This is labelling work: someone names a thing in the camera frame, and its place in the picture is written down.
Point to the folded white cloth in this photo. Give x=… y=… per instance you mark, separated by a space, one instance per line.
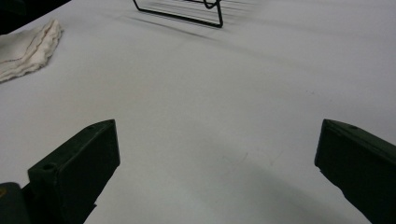
x=23 y=51

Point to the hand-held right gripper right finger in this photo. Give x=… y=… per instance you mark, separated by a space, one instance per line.
x=358 y=161

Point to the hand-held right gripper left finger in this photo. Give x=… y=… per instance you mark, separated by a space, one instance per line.
x=74 y=174

